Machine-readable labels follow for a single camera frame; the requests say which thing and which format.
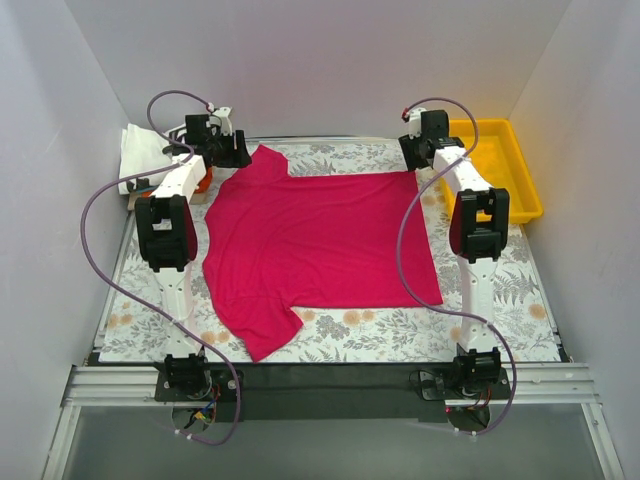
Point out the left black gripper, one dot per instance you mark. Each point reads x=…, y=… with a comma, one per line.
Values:
x=238, y=151

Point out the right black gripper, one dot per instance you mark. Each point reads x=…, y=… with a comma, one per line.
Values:
x=409, y=153

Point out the magenta t shirt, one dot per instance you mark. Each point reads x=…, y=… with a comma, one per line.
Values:
x=278, y=242

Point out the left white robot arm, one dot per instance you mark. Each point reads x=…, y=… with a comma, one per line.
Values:
x=168, y=241

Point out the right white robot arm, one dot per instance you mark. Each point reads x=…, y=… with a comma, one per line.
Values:
x=477, y=236

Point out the orange folded t shirt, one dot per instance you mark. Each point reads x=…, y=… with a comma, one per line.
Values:
x=205, y=182

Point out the yellow plastic bin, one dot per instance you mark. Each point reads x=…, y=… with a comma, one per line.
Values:
x=499, y=160

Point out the floral table mat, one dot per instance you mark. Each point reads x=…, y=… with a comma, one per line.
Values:
x=133, y=333

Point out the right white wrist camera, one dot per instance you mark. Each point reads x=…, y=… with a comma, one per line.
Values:
x=413, y=120

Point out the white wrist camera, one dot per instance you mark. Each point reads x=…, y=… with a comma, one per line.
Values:
x=220, y=119
x=413, y=120

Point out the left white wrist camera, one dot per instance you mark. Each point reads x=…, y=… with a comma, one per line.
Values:
x=220, y=119

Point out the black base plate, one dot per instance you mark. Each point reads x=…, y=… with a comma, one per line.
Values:
x=324, y=391

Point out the aluminium front rail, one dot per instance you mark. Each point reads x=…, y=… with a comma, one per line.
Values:
x=322, y=421

